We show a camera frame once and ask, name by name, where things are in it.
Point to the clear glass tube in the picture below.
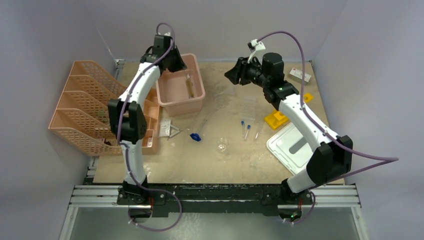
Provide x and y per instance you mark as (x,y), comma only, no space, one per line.
(203,123)

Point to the pink plastic bin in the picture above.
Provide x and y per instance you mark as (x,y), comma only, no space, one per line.
(172,91)

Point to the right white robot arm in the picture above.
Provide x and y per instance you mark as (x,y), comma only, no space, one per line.
(331,157)

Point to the orange mesh file rack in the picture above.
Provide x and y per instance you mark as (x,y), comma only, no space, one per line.
(81,116)

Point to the white plastic tray lid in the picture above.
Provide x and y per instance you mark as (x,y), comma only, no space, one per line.
(294,146)

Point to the blue clamp clip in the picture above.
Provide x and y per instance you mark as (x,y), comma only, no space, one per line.
(195,136)

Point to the yellow test tube rack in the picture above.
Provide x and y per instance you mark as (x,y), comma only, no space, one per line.
(276,119)

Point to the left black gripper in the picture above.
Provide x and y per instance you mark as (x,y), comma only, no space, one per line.
(180,65)

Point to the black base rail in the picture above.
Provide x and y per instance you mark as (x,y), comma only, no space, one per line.
(265,199)

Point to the clear plastic tube rack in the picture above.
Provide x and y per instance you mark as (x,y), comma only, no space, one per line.
(248,108)

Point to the orange compartment organizer tray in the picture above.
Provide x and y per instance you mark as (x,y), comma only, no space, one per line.
(152,111)

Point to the small white red box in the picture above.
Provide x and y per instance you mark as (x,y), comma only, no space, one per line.
(297,75)

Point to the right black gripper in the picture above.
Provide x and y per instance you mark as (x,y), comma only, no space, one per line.
(239,72)

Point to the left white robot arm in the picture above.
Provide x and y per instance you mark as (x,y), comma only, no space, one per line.
(126,118)

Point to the small glass beaker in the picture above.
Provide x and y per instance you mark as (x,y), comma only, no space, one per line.
(222,144)

